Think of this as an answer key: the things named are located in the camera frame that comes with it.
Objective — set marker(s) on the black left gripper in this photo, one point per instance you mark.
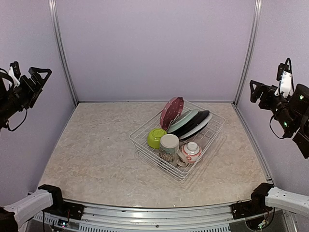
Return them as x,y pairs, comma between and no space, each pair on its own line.
34,90

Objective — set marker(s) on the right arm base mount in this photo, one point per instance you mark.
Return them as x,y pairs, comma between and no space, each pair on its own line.
256,205

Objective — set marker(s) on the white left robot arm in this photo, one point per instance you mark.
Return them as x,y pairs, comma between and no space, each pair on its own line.
9,105

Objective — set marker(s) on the front aluminium rail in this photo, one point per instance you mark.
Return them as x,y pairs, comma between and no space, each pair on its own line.
107,218

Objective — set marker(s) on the red white floral bowl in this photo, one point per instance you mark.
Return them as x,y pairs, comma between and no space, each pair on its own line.
192,151

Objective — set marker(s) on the white red teal plate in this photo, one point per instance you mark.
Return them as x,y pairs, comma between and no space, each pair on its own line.
198,128

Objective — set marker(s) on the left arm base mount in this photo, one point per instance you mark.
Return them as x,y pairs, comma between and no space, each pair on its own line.
60,207

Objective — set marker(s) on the lime green bowl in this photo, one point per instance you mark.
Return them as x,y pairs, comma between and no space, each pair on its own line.
154,137

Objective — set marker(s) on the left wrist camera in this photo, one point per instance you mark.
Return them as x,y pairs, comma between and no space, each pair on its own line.
15,73

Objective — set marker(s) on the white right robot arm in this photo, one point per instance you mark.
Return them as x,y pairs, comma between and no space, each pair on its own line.
292,112

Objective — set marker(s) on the beige small cup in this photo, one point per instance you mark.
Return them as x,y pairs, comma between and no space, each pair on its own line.
182,159

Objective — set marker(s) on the aluminium frame post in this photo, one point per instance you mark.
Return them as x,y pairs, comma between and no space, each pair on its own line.
249,51
61,51

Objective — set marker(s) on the light teal flower plate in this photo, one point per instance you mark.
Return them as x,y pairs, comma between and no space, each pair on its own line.
182,120

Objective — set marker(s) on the right aluminium frame post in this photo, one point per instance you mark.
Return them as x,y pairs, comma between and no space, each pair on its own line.
249,51

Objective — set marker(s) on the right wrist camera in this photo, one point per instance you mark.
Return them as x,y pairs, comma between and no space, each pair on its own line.
285,78

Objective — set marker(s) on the white wire dish rack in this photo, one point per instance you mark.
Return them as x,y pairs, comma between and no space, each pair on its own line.
204,139

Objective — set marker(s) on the pink polka dot plate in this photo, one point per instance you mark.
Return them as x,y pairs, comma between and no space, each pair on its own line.
171,110

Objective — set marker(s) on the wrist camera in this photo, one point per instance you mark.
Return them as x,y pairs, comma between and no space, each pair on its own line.
285,78
15,73

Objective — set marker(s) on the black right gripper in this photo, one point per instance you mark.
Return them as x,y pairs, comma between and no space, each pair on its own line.
255,95

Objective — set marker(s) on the black rimmed plate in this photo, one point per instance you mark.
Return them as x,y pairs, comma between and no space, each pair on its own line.
195,121

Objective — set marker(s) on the tall patterned mug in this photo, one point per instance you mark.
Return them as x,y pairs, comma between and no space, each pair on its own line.
169,144

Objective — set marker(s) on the left aluminium frame post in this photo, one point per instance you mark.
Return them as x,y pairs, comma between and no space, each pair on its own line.
61,51

